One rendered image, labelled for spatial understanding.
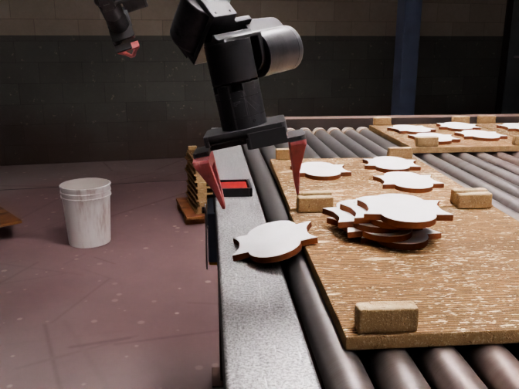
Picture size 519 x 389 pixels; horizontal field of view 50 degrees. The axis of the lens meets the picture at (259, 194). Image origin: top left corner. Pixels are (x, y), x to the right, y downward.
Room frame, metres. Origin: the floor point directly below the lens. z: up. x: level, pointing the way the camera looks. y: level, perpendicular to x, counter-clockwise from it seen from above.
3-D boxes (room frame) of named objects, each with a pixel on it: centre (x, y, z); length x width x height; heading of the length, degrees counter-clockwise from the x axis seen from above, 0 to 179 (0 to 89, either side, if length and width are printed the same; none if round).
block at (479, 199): (0.90, -0.36, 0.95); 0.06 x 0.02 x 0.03; 95
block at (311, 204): (0.88, -0.09, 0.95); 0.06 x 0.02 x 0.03; 95
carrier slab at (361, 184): (1.11, -0.21, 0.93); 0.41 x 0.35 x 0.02; 4
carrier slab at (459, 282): (0.70, -0.24, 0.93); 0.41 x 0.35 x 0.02; 5
